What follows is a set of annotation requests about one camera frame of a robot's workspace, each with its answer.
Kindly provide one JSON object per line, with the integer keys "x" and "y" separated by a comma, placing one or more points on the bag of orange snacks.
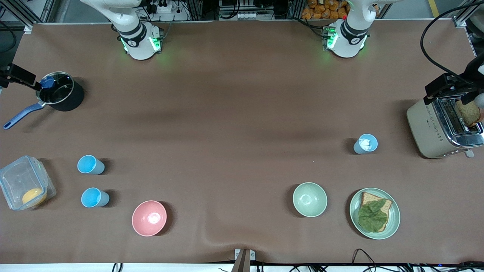
{"x": 323, "y": 9}

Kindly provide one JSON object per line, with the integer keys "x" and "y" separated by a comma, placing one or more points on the pale green plate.
{"x": 393, "y": 219}

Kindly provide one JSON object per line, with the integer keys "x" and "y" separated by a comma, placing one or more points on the clear plastic food container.
{"x": 17, "y": 181}

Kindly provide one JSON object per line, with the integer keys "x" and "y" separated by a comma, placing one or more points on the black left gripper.
{"x": 467, "y": 76}

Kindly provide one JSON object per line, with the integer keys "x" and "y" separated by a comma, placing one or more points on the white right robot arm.
{"x": 138, "y": 41}

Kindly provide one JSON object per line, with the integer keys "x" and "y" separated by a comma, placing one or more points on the beige and chrome toaster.
{"x": 427, "y": 132}

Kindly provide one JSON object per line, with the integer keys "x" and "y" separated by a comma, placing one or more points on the brown toast slice in toaster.
{"x": 467, "y": 115}

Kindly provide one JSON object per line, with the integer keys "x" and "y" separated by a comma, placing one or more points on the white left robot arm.
{"x": 346, "y": 41}

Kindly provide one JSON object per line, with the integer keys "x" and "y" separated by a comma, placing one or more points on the metal table clamp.
{"x": 244, "y": 260}

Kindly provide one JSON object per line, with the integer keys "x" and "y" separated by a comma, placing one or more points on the orange round food piece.
{"x": 33, "y": 196}

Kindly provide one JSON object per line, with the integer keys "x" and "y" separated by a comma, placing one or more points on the glass lid with blue knob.
{"x": 56, "y": 90}

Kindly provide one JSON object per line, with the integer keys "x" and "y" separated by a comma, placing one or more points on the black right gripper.
{"x": 4, "y": 77}

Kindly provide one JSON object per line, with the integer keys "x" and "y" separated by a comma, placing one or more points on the brown bread slice on plate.
{"x": 378, "y": 197}

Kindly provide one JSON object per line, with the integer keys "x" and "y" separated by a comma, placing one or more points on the pink bowl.
{"x": 149, "y": 218}

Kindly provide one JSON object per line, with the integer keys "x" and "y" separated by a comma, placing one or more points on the green lettuce leaf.
{"x": 372, "y": 217}

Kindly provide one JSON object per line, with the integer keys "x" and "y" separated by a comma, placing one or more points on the blue plastic cup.
{"x": 365, "y": 145}
{"x": 92, "y": 197}
{"x": 89, "y": 165}

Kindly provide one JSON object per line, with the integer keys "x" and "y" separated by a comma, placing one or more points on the aluminium frame profile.
{"x": 467, "y": 13}
{"x": 28, "y": 11}

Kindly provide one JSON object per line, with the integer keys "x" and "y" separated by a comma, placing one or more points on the pale green bowl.
{"x": 310, "y": 199}

